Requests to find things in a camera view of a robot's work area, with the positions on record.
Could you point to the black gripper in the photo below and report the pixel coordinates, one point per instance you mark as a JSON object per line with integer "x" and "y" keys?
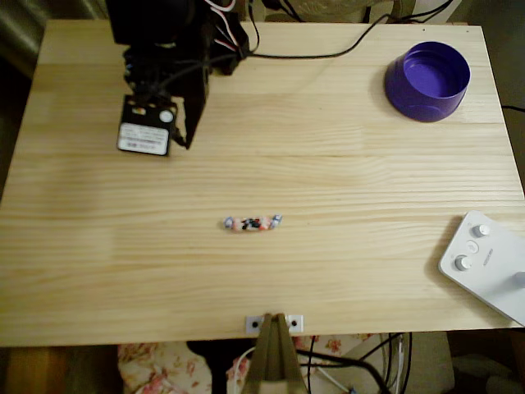
{"x": 194, "y": 107}

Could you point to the candy blue red white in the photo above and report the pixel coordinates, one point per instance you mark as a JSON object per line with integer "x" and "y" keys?
{"x": 250, "y": 224}

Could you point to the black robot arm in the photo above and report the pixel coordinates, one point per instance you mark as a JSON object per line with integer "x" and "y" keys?
{"x": 156, "y": 20}

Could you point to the purple plastic bowl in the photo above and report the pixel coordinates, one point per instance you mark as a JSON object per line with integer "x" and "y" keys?
{"x": 426, "y": 82}

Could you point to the floral fabric cushion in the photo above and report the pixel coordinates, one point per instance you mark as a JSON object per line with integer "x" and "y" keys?
{"x": 156, "y": 369}

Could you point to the white lamp base with knobs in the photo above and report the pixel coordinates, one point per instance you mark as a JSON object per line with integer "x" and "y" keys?
{"x": 484, "y": 271}

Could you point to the black camera box with label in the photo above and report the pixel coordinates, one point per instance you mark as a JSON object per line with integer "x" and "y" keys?
{"x": 143, "y": 123}

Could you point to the silver angle bracket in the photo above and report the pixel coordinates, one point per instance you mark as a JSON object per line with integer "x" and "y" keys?
{"x": 252, "y": 323}

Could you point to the aluminium extrusion post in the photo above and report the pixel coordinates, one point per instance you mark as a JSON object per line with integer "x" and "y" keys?
{"x": 270, "y": 361}

